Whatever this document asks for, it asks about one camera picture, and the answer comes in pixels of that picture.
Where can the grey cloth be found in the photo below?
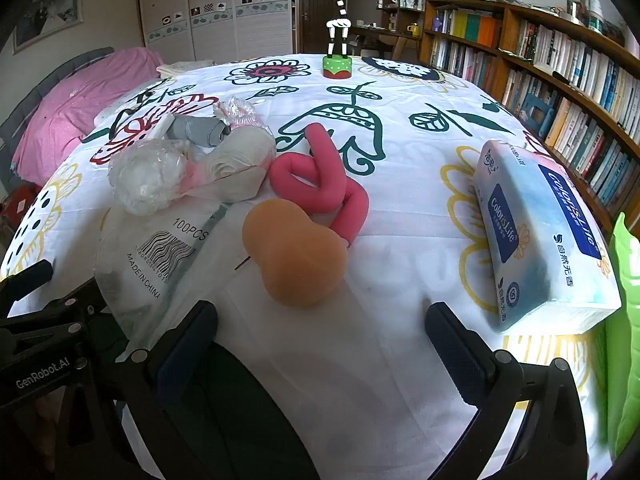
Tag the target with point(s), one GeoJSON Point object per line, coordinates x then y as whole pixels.
{"type": "Point", "coordinates": [200, 130]}

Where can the rows of shelved books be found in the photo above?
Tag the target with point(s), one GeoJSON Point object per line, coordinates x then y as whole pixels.
{"type": "Point", "coordinates": [565, 60]}

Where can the red box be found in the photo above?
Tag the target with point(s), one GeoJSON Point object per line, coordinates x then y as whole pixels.
{"type": "Point", "coordinates": [22, 207]}

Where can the green leaf-shaped plate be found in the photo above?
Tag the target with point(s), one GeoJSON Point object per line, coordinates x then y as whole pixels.
{"type": "Point", "coordinates": [625, 310]}

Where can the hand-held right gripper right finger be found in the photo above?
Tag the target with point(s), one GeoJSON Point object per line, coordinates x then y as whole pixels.
{"type": "Point", "coordinates": [455, 355]}

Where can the blue white tissue pack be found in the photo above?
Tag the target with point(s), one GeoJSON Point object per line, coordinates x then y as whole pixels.
{"type": "Point", "coordinates": [540, 220]}

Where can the cream folded cloth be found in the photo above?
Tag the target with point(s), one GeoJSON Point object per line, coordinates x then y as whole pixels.
{"type": "Point", "coordinates": [185, 67]}

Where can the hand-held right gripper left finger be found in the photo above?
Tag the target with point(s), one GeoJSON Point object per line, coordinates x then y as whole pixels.
{"type": "Point", "coordinates": [185, 352]}

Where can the dark wooden door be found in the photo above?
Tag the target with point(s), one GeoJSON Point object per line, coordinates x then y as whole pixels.
{"type": "Point", "coordinates": [312, 10]}

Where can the wooden desk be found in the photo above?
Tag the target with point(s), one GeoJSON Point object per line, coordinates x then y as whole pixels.
{"type": "Point", "coordinates": [380, 35]}

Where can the grey bed headboard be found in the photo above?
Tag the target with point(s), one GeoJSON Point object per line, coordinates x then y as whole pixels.
{"type": "Point", "coordinates": [50, 72]}

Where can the small wooden shelf unit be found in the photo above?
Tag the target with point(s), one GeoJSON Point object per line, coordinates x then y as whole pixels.
{"type": "Point", "coordinates": [387, 15]}

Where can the floral printed bedsheet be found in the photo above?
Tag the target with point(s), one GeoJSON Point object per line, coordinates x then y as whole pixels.
{"type": "Point", "coordinates": [400, 210]}

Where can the stack of paper cups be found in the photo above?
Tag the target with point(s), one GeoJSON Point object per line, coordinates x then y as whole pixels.
{"type": "Point", "coordinates": [595, 15]}

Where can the clear cotton swab bag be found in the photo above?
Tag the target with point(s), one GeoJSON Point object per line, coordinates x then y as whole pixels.
{"type": "Point", "coordinates": [150, 260]}

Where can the beige cotton pads bag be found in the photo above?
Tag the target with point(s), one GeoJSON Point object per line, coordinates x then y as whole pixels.
{"type": "Point", "coordinates": [240, 155]}

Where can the white sliding-door wardrobe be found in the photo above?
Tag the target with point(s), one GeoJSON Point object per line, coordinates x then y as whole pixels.
{"type": "Point", "coordinates": [215, 20]}

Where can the orange gourd-shaped sponge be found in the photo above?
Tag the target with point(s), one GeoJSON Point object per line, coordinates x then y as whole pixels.
{"type": "Point", "coordinates": [295, 255]}

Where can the pink scrunchie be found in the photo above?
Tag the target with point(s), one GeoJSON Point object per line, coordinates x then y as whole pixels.
{"type": "Point", "coordinates": [240, 112]}

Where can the pink quilt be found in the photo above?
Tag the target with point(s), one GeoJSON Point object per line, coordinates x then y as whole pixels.
{"type": "Point", "coordinates": [75, 105]}

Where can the metal tin can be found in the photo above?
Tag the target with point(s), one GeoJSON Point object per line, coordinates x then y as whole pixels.
{"type": "Point", "coordinates": [572, 10]}

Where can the framed wall photo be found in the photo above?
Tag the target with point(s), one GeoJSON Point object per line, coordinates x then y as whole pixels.
{"type": "Point", "coordinates": [47, 17]}

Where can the blue picture frame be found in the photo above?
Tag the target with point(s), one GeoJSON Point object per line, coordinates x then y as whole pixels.
{"type": "Point", "coordinates": [525, 110]}

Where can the striped giraffe toy figure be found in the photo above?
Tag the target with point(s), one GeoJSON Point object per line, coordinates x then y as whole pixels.
{"type": "Point", "coordinates": [336, 65]}

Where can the wooden bookshelf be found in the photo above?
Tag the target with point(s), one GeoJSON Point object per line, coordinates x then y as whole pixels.
{"type": "Point", "coordinates": [507, 45]}

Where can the yellow mug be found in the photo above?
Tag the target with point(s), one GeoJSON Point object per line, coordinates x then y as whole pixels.
{"type": "Point", "coordinates": [413, 30]}

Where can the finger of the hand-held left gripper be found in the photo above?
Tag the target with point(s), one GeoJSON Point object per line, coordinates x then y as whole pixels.
{"type": "Point", "coordinates": [65, 305]}
{"type": "Point", "coordinates": [27, 275]}

